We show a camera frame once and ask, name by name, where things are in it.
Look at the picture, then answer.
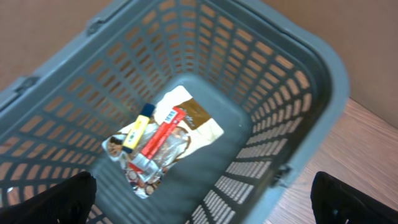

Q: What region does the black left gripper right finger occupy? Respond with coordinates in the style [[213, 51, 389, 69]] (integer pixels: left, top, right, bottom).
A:
[[310, 171, 397, 224]]

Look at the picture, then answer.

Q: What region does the grey plastic shopping basket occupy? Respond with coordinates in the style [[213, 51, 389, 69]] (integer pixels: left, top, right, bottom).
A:
[[1, 1, 349, 223]]

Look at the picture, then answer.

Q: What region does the yellow highlighter pen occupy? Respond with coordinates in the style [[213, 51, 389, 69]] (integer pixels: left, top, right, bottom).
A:
[[123, 103, 155, 154]]

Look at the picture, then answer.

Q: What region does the red stick snack packet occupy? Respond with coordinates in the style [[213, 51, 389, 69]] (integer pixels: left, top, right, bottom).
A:
[[129, 107, 185, 174]]

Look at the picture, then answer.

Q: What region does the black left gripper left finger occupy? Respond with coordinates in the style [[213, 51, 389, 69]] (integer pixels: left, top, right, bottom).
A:
[[1, 171, 97, 224]]

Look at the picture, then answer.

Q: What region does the beige brown snack pouch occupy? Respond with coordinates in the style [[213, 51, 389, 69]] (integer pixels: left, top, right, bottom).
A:
[[102, 85, 224, 198]]

